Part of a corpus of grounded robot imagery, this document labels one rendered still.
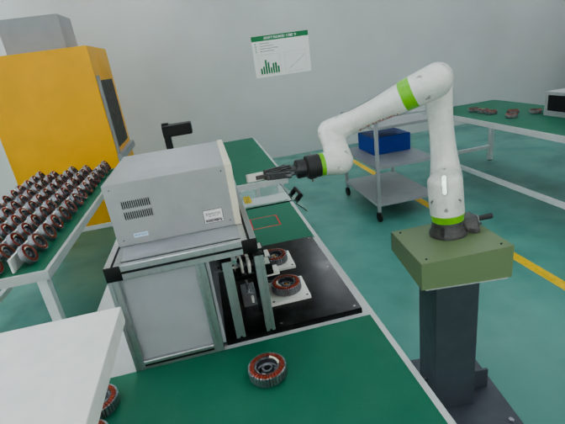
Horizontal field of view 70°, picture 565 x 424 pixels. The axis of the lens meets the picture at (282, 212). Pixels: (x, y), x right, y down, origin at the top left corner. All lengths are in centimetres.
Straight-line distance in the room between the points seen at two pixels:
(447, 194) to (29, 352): 137
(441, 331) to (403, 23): 614
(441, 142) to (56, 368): 150
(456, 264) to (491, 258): 13
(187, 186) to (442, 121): 103
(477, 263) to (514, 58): 723
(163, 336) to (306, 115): 586
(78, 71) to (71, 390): 440
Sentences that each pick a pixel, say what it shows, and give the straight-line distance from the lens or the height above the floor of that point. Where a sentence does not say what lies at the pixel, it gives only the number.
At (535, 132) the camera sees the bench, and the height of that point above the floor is 74.
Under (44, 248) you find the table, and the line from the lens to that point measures 265.
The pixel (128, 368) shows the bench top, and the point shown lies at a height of 75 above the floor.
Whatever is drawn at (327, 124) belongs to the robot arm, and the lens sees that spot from 166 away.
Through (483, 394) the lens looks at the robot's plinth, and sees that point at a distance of 228.
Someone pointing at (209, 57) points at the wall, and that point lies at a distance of 664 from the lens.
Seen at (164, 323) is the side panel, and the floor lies 89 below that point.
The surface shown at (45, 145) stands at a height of 103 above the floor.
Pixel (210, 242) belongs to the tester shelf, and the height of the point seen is 111.
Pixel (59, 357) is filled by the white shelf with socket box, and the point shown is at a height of 121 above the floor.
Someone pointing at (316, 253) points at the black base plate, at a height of 77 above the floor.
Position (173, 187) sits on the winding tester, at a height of 128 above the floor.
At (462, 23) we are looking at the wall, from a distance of 802.
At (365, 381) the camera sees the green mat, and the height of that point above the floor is 75.
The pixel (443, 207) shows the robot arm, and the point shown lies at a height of 99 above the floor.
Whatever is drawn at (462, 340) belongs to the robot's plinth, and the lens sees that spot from 196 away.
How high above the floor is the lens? 161
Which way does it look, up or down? 21 degrees down
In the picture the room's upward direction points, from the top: 8 degrees counter-clockwise
